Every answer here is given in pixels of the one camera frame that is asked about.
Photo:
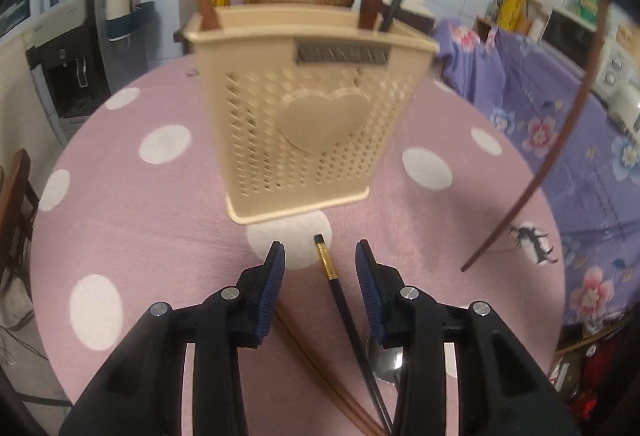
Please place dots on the white black water dispenser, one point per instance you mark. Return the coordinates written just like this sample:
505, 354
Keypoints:
65, 66

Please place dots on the brown cooker with white lid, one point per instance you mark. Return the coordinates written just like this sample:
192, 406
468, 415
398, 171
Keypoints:
417, 11

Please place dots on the beige perforated utensil holder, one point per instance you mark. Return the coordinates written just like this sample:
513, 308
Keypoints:
250, 66

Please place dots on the plain metal spoon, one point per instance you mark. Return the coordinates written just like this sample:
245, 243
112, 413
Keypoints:
387, 363

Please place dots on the blue white wall holder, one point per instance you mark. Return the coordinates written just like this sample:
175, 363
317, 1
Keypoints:
127, 23

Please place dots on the wooden chair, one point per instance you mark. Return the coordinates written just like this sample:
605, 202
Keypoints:
20, 186

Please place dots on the white microwave oven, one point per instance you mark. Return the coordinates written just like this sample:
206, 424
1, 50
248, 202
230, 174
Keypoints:
570, 36

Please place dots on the purple floral cloth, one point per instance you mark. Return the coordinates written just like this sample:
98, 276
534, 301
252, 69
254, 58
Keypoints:
550, 81

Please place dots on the white kettle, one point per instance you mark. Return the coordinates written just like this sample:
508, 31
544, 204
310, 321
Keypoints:
625, 106

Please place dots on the green plastic tub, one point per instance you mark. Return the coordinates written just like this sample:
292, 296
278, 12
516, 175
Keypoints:
589, 7

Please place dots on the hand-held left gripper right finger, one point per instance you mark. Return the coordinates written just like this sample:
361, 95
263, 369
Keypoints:
367, 296

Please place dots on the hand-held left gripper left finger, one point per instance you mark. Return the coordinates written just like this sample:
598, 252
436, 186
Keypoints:
272, 296

